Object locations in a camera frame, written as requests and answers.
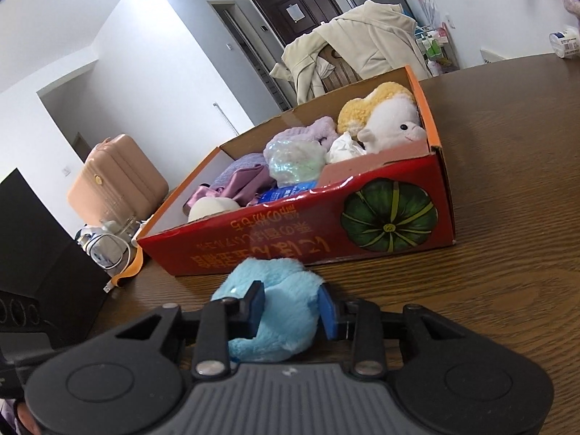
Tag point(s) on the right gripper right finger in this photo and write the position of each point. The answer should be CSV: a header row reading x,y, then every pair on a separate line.
x,y
338,316

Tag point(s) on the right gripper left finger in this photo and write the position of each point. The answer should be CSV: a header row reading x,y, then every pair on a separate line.
x,y
244,314

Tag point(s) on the light blue plush toy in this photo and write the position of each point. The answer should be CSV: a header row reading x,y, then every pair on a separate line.
x,y
288,324

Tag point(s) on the white round sponge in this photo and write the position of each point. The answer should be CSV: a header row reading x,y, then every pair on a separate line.
x,y
208,207

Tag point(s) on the purple satin scrunchie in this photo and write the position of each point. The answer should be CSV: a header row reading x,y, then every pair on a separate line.
x,y
243,186

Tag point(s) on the blue wipes packet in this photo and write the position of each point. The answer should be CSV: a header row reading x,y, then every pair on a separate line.
x,y
285,192

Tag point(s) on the pink sponge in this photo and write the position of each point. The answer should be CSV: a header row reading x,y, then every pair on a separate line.
x,y
340,171

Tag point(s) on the lavender woven cloth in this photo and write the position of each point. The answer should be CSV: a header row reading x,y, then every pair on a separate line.
x,y
247,161

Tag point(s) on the iridescent plastic bag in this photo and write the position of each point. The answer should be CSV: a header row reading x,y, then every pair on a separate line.
x,y
292,162

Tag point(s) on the white tissue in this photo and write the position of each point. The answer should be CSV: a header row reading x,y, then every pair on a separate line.
x,y
344,148

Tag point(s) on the lilac fluffy headband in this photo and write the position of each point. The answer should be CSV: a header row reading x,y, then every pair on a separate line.
x,y
322,131

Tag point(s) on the yellow white plush toy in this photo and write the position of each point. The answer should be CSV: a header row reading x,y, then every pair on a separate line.
x,y
386,118

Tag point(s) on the black paper bag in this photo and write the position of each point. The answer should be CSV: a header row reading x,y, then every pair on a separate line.
x,y
48,283

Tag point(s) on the orange fabric band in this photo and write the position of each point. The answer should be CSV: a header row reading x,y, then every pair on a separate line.
x,y
131,271

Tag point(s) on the glass jar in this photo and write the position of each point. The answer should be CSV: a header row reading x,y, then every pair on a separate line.
x,y
118,230

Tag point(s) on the pink suitcase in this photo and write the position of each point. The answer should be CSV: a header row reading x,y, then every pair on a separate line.
x,y
118,183

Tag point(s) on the wooden chair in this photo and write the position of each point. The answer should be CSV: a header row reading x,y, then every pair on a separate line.
x,y
341,74

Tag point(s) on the beige coat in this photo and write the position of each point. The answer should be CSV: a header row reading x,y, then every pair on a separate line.
x,y
372,38

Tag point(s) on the dark brown door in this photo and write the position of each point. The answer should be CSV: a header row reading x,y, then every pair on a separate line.
x,y
290,19

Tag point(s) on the white tissue pack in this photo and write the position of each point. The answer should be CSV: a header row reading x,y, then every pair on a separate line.
x,y
565,43

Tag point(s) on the white charger with cable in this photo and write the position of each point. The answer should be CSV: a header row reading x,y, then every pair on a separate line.
x,y
90,239

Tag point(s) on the white board by wall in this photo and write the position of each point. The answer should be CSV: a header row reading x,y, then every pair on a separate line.
x,y
489,56

